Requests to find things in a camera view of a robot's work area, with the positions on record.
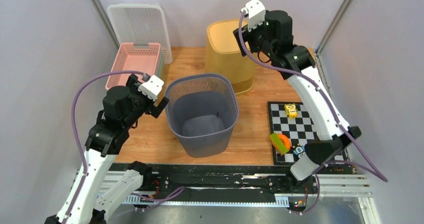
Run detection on grey slatted waste bin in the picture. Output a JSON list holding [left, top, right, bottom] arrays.
[[164, 73, 239, 158]]

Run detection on right corner metal post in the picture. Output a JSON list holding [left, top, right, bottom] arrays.
[[315, 0, 353, 56]]

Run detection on pink perforated basket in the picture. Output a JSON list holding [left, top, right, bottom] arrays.
[[111, 42, 164, 78]]

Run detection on blue white small toy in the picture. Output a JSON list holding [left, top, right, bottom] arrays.
[[292, 143, 305, 158]]

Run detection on black white checkerboard mat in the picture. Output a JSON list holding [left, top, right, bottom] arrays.
[[267, 100, 349, 166]]

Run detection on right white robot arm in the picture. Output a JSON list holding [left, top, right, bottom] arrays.
[[233, 7, 362, 193]]

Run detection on corner metal post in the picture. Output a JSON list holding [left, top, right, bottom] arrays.
[[90, 0, 120, 48], [315, 0, 353, 56]]

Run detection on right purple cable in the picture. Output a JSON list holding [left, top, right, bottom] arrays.
[[238, 12, 388, 216]]

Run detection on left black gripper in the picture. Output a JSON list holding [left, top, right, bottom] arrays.
[[124, 74, 169, 128]]

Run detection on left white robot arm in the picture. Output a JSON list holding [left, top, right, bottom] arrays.
[[46, 71, 169, 224]]

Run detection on green orange toy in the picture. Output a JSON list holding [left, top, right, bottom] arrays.
[[269, 133, 292, 156]]

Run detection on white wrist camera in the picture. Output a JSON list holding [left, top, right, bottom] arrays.
[[137, 74, 164, 102], [240, 0, 266, 32]]

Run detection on white perforated basket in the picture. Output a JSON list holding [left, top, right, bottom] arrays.
[[106, 3, 173, 64]]

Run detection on left corner metal post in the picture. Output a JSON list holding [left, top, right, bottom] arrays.
[[90, 0, 120, 48]]

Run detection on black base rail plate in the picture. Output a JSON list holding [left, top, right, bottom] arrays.
[[135, 164, 364, 206]]

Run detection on yellow owl toy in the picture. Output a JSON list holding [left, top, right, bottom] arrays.
[[284, 103, 298, 119]]

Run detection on yellow slatted waste bin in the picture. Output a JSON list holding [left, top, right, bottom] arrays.
[[205, 19, 255, 95]]

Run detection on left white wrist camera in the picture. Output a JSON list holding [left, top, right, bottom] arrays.
[[137, 74, 164, 102]]

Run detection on green perforated basket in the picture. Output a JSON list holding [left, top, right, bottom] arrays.
[[157, 53, 166, 81]]

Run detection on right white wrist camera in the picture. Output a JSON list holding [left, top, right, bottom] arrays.
[[240, 0, 266, 32]]

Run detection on blue perforated basket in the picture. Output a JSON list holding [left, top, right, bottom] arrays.
[[155, 51, 165, 79]]

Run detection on aluminium frame rails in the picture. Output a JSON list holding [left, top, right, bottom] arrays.
[[59, 169, 382, 224]]

